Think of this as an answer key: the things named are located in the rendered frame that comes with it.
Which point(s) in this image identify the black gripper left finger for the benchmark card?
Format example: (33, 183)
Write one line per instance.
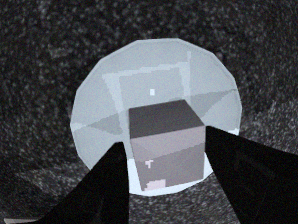
(102, 197)

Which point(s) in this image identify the grey cube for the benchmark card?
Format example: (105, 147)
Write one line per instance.
(168, 144)

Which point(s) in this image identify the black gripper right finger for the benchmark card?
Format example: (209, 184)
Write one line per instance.
(261, 183)

